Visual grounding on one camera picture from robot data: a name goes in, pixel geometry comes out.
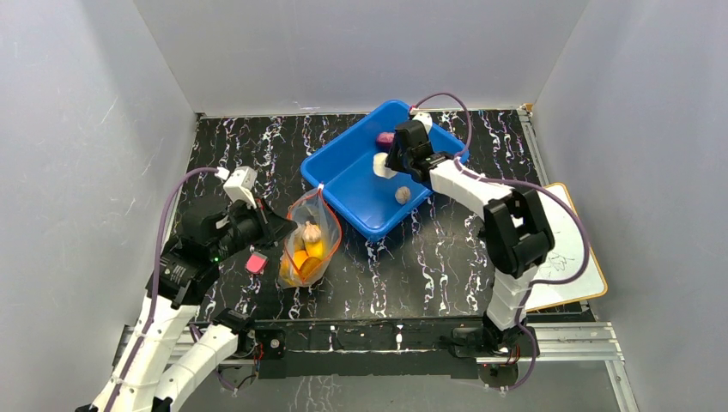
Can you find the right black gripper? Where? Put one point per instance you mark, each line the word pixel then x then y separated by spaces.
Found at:
pixel 402 145

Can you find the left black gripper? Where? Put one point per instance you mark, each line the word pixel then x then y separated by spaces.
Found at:
pixel 274 227

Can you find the purple onion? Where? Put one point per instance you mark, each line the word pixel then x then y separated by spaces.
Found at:
pixel 384 140

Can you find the clear zip top bag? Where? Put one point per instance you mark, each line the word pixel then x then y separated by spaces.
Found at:
pixel 310 207

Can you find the yellow mango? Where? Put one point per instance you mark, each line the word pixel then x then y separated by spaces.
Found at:
pixel 315 249

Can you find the orange bell pepper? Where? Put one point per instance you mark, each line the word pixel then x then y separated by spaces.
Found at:
pixel 305 267

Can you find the blue plastic bin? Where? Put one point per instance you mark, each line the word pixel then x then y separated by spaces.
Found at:
pixel 345 167

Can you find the white mushroom piece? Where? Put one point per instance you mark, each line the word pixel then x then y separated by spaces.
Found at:
pixel 380 168

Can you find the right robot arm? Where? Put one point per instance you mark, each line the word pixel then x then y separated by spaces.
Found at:
pixel 516 233

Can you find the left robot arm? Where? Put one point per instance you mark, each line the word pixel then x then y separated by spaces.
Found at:
pixel 144 379

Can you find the pink eraser block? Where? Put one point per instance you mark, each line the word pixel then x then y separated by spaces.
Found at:
pixel 256 263

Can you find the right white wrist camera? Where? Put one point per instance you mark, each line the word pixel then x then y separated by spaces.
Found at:
pixel 422 116

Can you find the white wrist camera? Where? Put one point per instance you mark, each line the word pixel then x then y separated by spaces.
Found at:
pixel 422 116
pixel 238 184

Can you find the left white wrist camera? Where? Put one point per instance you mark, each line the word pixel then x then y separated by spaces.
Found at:
pixel 238 184

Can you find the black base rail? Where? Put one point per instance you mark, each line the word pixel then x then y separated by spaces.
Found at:
pixel 278 349

